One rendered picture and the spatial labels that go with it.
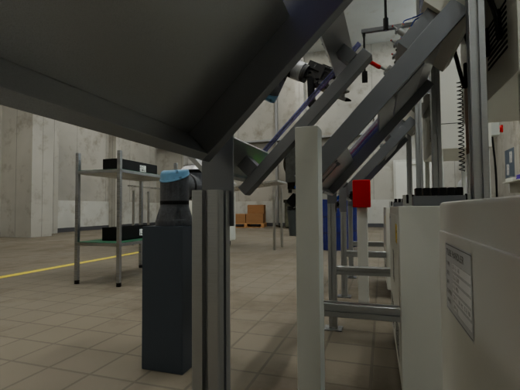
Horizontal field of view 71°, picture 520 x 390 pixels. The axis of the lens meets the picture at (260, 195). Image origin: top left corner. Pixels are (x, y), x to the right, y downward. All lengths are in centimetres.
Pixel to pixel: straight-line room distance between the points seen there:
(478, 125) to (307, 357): 79
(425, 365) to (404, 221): 43
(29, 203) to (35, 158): 105
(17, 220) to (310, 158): 950
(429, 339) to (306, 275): 47
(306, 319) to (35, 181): 923
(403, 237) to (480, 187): 25
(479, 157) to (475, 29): 37
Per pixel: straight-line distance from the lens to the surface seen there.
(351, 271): 193
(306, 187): 94
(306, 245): 94
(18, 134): 1035
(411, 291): 122
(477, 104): 122
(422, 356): 127
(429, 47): 130
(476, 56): 126
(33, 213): 988
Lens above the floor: 61
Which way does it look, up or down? 2 degrees up
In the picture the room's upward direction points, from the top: straight up
